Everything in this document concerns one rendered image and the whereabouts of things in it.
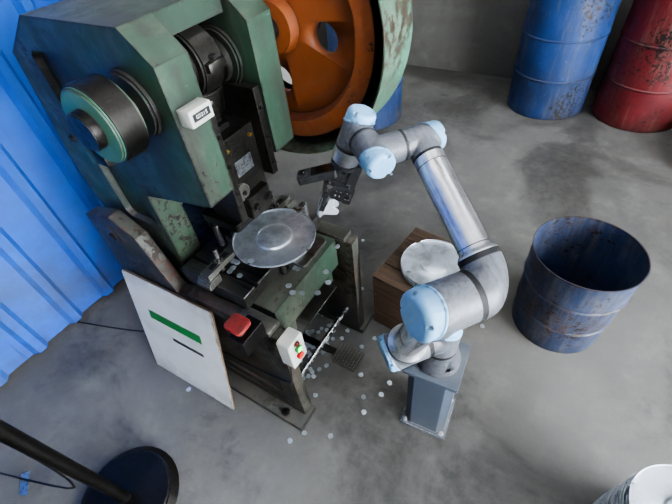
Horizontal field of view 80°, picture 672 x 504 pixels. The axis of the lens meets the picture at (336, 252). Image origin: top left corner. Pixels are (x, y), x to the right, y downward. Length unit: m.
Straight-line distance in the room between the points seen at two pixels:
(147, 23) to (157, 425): 1.60
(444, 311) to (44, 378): 2.11
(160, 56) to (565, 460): 1.86
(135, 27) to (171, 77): 0.11
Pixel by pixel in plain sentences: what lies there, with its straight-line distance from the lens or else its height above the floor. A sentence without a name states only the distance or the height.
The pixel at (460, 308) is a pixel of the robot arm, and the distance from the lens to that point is 0.84.
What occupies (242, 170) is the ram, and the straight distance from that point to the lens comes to 1.26.
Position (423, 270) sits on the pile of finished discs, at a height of 0.38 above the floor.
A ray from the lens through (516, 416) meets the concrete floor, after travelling 1.93.
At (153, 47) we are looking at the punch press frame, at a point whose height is 1.45.
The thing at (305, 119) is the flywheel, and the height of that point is 1.04.
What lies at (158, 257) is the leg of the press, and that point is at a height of 0.74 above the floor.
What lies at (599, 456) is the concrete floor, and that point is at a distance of 1.98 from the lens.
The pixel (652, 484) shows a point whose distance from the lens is 1.62.
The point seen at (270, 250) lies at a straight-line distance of 1.36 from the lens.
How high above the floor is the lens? 1.72
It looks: 46 degrees down
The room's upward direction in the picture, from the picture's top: 8 degrees counter-clockwise
